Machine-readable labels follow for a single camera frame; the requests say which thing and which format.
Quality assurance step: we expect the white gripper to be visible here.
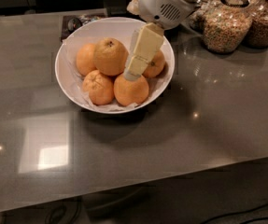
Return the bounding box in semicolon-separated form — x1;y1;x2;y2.
123;0;198;81

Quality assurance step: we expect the orange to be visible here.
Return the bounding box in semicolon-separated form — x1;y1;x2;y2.
76;43;96;76
143;50;165;78
114;75;149;106
93;37;128;77
81;70;114;105

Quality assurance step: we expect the dark tray under jars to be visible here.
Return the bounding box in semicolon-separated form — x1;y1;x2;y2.
181;14;205;34

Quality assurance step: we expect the glass jar of cereal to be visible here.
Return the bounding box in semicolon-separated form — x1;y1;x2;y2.
202;0;252;54

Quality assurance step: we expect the black cable on floor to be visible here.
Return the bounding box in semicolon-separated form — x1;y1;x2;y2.
198;199;268;224

